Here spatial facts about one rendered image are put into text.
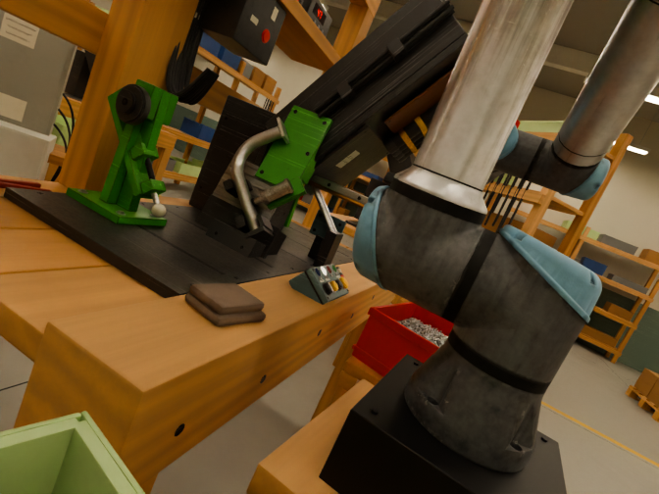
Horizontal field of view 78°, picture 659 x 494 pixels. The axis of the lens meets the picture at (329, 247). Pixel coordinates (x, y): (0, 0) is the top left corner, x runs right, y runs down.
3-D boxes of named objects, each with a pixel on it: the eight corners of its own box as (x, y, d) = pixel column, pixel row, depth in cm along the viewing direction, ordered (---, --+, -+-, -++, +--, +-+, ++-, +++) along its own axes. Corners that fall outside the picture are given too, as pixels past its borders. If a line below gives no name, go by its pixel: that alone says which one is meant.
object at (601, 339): (615, 365, 777) (678, 259, 741) (458, 288, 879) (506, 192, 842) (607, 357, 827) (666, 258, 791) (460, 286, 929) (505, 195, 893)
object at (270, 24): (268, 67, 113) (288, 13, 111) (233, 38, 97) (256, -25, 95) (232, 54, 117) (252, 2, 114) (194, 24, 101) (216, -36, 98)
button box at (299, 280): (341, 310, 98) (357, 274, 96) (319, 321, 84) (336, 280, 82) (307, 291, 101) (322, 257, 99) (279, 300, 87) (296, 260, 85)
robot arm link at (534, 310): (562, 400, 39) (635, 274, 37) (432, 331, 44) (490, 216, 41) (547, 362, 51) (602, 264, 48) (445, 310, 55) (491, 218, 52)
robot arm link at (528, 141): (549, 125, 65) (537, 148, 75) (481, 104, 69) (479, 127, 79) (527, 171, 66) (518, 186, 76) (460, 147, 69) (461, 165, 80)
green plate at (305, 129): (301, 202, 107) (339, 134, 109) (291, 192, 99) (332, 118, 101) (266, 186, 110) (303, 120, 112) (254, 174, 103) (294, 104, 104)
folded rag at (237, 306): (231, 297, 67) (238, 281, 67) (265, 322, 63) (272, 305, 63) (181, 300, 59) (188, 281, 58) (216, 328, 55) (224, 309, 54)
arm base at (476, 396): (517, 422, 54) (552, 360, 52) (536, 499, 40) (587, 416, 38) (412, 368, 58) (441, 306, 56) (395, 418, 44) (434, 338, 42)
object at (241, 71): (240, 202, 775) (285, 85, 738) (138, 185, 547) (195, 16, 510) (219, 191, 793) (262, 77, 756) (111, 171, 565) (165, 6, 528)
